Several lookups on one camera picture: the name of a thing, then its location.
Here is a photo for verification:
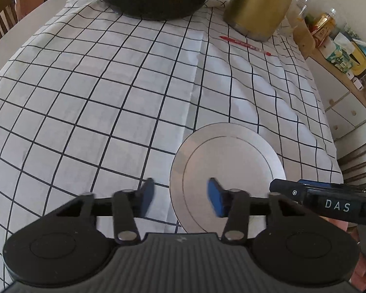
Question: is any black checked white tablecloth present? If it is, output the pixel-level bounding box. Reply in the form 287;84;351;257
0;0;345;284

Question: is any white wooden cabinet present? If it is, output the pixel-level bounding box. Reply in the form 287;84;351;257
305;47;366;142

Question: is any glass fishbowl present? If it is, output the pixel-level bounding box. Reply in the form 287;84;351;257
293;0;337;37

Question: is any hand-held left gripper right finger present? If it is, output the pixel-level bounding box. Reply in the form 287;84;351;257
207;177;316;245

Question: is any red pen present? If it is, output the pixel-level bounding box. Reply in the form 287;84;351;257
219;35;272;57

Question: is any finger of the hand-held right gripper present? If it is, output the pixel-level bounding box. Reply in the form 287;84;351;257
269;178;307;204

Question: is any green white tissue pack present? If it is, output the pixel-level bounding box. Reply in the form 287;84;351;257
322;33;357;74

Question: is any yellow tissue box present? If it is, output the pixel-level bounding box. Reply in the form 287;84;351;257
351;41;366;77

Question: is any small white plate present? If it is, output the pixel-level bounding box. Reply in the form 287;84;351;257
169;123;286;235

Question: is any light wooden chair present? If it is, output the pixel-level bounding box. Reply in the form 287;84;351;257
288;6;317;60

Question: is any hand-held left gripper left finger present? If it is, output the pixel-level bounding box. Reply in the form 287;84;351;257
52;177;155;245

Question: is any gold thermos jug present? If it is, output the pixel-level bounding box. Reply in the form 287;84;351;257
223;0;296;42

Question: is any orange bottle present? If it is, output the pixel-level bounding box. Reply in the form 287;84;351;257
311;12;336;48

